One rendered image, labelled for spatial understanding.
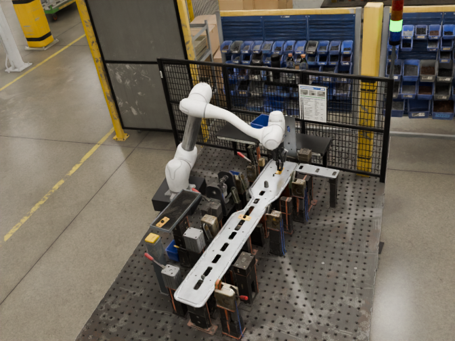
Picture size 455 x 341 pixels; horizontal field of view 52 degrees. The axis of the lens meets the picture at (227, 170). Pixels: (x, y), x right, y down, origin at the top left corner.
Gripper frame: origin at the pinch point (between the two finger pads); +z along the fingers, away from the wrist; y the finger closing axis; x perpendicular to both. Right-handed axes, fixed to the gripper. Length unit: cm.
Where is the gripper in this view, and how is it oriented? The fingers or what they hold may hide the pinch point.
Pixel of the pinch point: (279, 165)
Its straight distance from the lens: 318.2
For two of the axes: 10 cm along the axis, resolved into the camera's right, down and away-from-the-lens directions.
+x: 4.6, -5.6, 6.9
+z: 1.2, 8.1, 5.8
